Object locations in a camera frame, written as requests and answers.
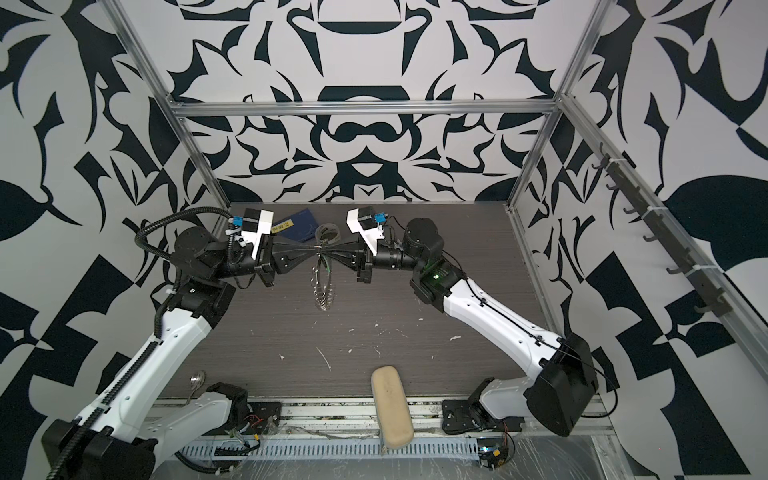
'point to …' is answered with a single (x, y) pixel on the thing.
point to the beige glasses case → (392, 407)
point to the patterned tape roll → (327, 233)
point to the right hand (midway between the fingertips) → (325, 254)
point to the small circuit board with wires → (495, 452)
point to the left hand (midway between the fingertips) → (317, 244)
